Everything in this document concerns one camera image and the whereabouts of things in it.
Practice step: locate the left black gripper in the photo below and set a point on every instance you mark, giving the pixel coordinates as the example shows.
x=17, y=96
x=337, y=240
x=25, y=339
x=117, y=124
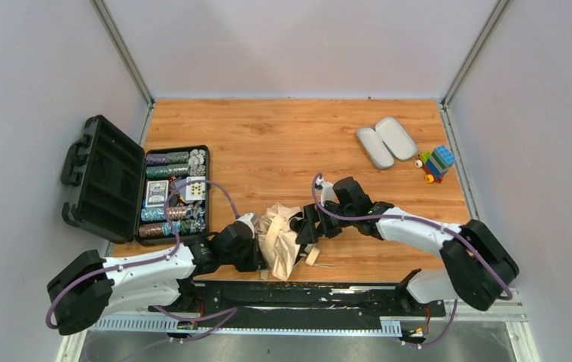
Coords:
x=256, y=250

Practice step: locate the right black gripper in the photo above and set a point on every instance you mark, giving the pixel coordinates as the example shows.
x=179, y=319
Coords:
x=308, y=228

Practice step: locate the beige folding umbrella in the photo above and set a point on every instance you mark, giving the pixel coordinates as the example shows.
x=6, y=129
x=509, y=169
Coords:
x=276, y=240

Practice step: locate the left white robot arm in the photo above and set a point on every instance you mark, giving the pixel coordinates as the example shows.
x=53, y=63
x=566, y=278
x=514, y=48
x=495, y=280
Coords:
x=92, y=287

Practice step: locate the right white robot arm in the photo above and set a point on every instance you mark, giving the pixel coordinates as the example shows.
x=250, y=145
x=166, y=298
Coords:
x=476, y=267

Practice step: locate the black poker chip case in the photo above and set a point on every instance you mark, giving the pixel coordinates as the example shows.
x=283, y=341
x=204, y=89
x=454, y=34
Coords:
x=120, y=192

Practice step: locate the grey glasses case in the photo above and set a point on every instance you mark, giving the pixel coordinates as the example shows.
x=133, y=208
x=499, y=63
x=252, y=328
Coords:
x=386, y=142

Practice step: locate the colourful toy block car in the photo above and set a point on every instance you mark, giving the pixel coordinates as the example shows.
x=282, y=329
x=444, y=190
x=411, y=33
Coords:
x=435, y=163

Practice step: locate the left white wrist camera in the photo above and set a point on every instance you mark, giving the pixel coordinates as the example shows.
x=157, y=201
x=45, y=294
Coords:
x=249, y=219

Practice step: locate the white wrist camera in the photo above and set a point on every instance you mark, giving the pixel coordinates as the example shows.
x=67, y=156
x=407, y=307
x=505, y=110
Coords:
x=249, y=219
x=326, y=191

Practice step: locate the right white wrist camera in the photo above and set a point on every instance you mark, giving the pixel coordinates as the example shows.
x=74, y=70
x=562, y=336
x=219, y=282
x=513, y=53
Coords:
x=326, y=191

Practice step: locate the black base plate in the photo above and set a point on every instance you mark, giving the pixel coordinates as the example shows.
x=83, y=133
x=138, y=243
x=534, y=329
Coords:
x=209, y=297

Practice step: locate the aluminium frame rail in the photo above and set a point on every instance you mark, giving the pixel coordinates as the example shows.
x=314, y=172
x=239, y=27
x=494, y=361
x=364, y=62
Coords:
x=331, y=321

